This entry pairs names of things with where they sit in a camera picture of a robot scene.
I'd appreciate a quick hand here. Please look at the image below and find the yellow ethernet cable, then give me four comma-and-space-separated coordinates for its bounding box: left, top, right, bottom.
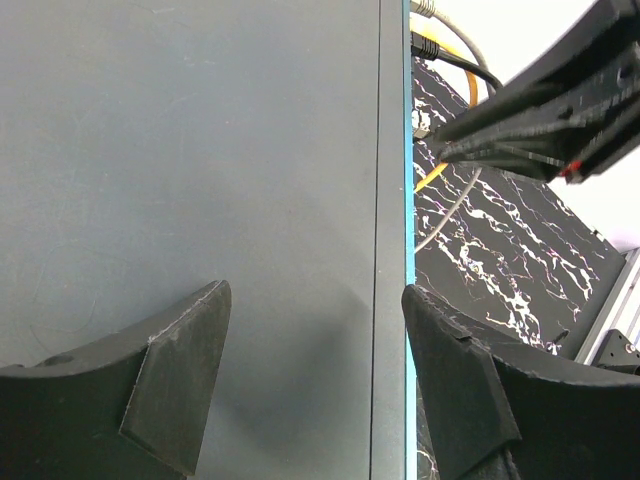
409, 17, 480, 194

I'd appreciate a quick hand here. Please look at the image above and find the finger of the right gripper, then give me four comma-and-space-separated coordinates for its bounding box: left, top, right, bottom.
434, 1, 639, 142
439, 141, 565, 180

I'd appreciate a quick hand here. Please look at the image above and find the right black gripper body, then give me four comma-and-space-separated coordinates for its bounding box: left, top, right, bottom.
544, 39, 639, 184

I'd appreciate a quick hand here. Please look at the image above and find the black marble pattern mat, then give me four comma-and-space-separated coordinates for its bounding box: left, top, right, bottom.
413, 140, 625, 479

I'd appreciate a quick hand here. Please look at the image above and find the grey ethernet cable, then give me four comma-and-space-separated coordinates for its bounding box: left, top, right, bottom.
410, 0, 499, 254

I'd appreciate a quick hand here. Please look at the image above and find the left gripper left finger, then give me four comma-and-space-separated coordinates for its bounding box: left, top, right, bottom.
1, 281, 232, 479

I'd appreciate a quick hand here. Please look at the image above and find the small clear plug part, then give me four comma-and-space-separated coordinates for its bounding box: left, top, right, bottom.
411, 108, 431, 142

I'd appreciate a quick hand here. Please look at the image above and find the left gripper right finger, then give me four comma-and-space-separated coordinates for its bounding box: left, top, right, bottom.
402, 285, 639, 479

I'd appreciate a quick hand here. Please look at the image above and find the black cable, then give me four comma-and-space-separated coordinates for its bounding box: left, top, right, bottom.
410, 32, 504, 91

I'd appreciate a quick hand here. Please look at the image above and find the teal network switch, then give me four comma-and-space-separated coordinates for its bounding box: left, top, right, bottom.
1, 1, 409, 479

